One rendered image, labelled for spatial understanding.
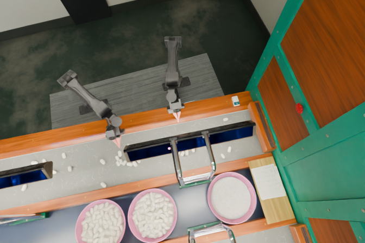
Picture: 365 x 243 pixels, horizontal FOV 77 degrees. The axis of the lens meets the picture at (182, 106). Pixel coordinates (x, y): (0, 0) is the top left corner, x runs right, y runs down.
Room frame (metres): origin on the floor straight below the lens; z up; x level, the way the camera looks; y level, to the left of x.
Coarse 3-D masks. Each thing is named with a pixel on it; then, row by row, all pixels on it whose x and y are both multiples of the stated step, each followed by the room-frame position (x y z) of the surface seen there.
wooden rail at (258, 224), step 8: (264, 216) -0.07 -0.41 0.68; (232, 224) -0.10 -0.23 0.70; (240, 224) -0.09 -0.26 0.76; (248, 224) -0.10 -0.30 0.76; (256, 224) -0.10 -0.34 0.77; (264, 224) -0.10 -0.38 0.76; (272, 224) -0.11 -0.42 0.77; (280, 224) -0.11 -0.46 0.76; (288, 224) -0.11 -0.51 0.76; (224, 232) -0.13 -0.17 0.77; (240, 232) -0.13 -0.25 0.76; (248, 232) -0.13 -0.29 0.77; (168, 240) -0.14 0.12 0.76; (176, 240) -0.15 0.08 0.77; (184, 240) -0.15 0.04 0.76; (200, 240) -0.16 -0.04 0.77; (208, 240) -0.16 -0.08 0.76; (216, 240) -0.16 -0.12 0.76
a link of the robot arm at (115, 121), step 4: (108, 104) 0.55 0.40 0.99; (108, 112) 0.51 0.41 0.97; (104, 116) 0.49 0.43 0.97; (108, 116) 0.47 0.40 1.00; (112, 116) 0.46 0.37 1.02; (116, 116) 0.47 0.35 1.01; (112, 120) 0.44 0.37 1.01; (116, 120) 0.45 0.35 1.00; (120, 120) 0.45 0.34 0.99; (112, 124) 0.43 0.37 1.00; (116, 124) 0.43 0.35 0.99; (120, 124) 0.43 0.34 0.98
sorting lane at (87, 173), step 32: (160, 128) 0.48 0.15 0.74; (192, 128) 0.46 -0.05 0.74; (0, 160) 0.35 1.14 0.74; (32, 160) 0.33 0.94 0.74; (64, 160) 0.32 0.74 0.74; (96, 160) 0.30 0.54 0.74; (160, 160) 0.27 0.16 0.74; (192, 160) 0.26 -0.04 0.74; (224, 160) 0.25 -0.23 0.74; (0, 192) 0.16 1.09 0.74; (32, 192) 0.15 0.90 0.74; (64, 192) 0.13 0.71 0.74
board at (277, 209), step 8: (256, 160) 0.23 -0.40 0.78; (264, 160) 0.22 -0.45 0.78; (272, 160) 0.22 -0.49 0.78; (264, 200) 0.01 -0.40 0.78; (272, 200) 0.01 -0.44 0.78; (280, 200) 0.01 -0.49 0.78; (288, 200) 0.00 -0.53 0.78; (264, 208) -0.03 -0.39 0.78; (272, 208) -0.03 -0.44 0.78; (280, 208) -0.03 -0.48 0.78; (288, 208) -0.04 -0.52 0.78; (272, 216) -0.07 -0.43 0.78; (280, 216) -0.07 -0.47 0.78; (288, 216) -0.08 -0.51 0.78
